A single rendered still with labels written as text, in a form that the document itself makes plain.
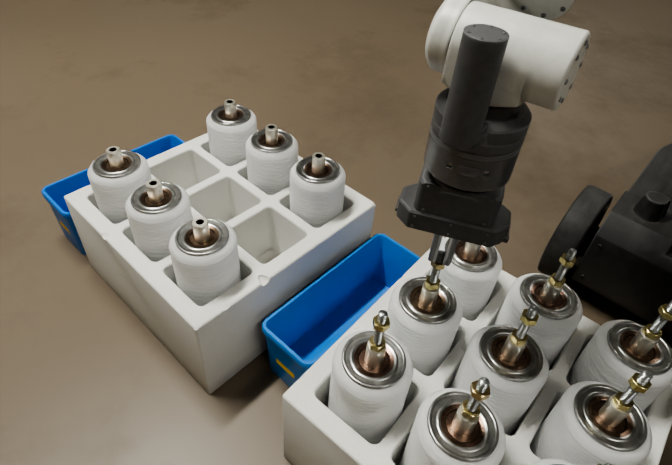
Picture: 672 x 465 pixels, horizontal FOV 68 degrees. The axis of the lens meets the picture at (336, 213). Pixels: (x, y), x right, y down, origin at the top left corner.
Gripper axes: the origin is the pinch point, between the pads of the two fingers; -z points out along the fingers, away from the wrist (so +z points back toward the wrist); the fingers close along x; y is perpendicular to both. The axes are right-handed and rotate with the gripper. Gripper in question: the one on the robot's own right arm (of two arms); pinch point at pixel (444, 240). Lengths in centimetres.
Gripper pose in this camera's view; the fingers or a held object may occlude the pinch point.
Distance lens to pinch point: 59.5
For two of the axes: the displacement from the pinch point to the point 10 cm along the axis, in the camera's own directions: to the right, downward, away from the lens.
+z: 0.6, -7.4, -6.7
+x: 9.5, 2.4, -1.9
